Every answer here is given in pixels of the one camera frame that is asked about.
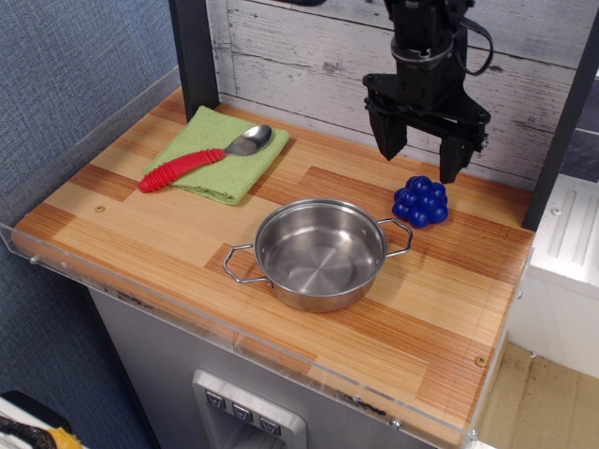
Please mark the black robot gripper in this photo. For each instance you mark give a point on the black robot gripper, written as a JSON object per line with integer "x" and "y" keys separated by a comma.
{"x": 428, "y": 94}

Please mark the blue toy grape bunch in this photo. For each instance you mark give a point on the blue toy grape bunch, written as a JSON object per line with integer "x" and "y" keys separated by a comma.
{"x": 421, "y": 202}

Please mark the stainless steel pot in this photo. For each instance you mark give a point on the stainless steel pot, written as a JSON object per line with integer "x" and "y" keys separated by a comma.
{"x": 322, "y": 254}

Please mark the red handled metal spoon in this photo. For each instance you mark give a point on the red handled metal spoon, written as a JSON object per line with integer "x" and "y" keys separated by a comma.
{"x": 249, "y": 143}

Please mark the clear acrylic table guard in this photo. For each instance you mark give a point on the clear acrylic table guard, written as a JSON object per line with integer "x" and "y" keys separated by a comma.
{"x": 74, "y": 143}

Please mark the dark left vertical post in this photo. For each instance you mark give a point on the dark left vertical post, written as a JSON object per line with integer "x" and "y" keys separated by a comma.
{"x": 193, "y": 43}

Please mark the grey toy fridge cabinet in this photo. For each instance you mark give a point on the grey toy fridge cabinet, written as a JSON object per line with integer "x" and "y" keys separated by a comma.
{"x": 161, "y": 351}

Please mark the green folded cloth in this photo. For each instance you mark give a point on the green folded cloth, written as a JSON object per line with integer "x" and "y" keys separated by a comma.
{"x": 229, "y": 180}

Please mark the white ribbed side counter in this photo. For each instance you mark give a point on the white ribbed side counter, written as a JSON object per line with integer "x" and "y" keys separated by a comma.
{"x": 555, "y": 312}

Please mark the silver dispenser panel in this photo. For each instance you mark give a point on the silver dispenser panel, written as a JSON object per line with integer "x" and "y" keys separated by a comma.
{"x": 236, "y": 418}

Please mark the yellow object bottom left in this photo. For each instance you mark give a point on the yellow object bottom left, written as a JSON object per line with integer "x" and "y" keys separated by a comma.
{"x": 64, "y": 440}

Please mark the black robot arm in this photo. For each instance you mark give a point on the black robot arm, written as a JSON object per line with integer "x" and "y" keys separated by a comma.
{"x": 426, "y": 29}

